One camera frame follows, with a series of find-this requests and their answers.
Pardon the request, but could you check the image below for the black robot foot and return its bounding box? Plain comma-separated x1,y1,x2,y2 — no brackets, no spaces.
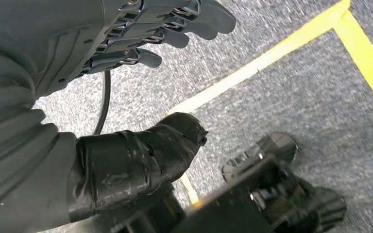
221,132,347,233

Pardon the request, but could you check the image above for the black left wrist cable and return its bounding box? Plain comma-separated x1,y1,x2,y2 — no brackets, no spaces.
92,70,112,136

